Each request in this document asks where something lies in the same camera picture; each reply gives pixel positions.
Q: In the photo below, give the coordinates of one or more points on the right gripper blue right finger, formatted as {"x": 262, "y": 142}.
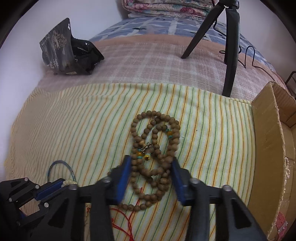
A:
{"x": 233, "y": 219}

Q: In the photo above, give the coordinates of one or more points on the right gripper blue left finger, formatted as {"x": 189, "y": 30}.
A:
{"x": 64, "y": 209}

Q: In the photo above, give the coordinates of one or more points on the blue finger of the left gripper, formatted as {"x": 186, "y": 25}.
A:
{"x": 47, "y": 189}

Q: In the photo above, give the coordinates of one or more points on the blue thin bangle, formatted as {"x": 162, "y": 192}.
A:
{"x": 65, "y": 182}

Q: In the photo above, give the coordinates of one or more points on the red strap watch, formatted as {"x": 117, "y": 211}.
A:
{"x": 281, "y": 225}

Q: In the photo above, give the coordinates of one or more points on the cardboard box tray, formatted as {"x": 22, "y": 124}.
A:
{"x": 273, "y": 188}

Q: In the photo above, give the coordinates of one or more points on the yellow striped cloth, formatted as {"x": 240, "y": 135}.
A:
{"x": 88, "y": 127}

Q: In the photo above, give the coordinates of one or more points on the black snack bag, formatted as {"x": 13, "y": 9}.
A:
{"x": 66, "y": 55}

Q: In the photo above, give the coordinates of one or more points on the beige plaid blanket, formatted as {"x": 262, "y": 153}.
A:
{"x": 150, "y": 59}

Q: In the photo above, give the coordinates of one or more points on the black tripod stand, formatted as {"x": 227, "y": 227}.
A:
{"x": 232, "y": 39}

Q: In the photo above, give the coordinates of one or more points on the blue patterned bedsheet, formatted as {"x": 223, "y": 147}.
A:
{"x": 186, "y": 27}

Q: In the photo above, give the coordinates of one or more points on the floral folded quilt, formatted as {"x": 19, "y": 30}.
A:
{"x": 177, "y": 8}

